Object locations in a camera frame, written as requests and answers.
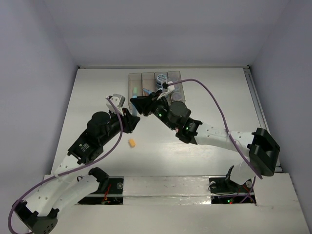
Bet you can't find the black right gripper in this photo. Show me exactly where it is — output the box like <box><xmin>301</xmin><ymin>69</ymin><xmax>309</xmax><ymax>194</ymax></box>
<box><xmin>130</xmin><ymin>90</ymin><xmax>176</xmax><ymax>131</ymax></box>

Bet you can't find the blue highlighter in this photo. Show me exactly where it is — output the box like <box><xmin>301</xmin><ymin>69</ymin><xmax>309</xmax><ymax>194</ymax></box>
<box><xmin>142</xmin><ymin>88</ymin><xmax>152</xmax><ymax>96</ymax></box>

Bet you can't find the orange eraser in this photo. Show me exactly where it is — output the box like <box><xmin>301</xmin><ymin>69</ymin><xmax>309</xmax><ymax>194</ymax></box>
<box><xmin>128</xmin><ymin>139</ymin><xmax>136</xmax><ymax>148</ymax></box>

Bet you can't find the clear paper clip jar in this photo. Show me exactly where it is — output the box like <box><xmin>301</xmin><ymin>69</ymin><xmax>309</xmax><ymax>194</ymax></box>
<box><xmin>171</xmin><ymin>92</ymin><xmax>183</xmax><ymax>101</ymax></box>

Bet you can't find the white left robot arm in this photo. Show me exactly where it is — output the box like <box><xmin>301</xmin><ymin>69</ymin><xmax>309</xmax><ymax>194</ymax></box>
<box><xmin>12</xmin><ymin>108</ymin><xmax>140</xmax><ymax>234</ymax></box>

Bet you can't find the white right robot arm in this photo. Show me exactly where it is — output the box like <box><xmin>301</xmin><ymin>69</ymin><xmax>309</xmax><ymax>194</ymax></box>
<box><xmin>130</xmin><ymin>93</ymin><xmax>280</xmax><ymax>191</ymax></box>

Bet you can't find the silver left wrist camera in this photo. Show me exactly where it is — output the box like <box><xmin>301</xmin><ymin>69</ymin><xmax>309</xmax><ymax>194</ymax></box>
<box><xmin>107</xmin><ymin>94</ymin><xmax>125</xmax><ymax>108</ymax></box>

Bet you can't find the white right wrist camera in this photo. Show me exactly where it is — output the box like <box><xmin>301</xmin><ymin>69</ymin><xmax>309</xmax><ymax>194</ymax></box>
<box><xmin>156</xmin><ymin>81</ymin><xmax>175</xmax><ymax>100</ymax></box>

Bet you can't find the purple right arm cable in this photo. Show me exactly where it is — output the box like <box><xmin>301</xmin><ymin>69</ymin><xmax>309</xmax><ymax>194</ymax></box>
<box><xmin>162</xmin><ymin>78</ymin><xmax>264</xmax><ymax>203</ymax></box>

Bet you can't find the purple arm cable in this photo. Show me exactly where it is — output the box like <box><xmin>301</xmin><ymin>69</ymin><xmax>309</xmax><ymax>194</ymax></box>
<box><xmin>162</xmin><ymin>78</ymin><xmax>264</xmax><ymax>203</ymax></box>
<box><xmin>8</xmin><ymin>97</ymin><xmax>123</xmax><ymax>234</ymax></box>

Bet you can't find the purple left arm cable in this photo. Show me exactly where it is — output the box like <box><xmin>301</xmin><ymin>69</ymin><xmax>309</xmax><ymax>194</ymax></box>
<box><xmin>8</xmin><ymin>97</ymin><xmax>123</xmax><ymax>234</ymax></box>

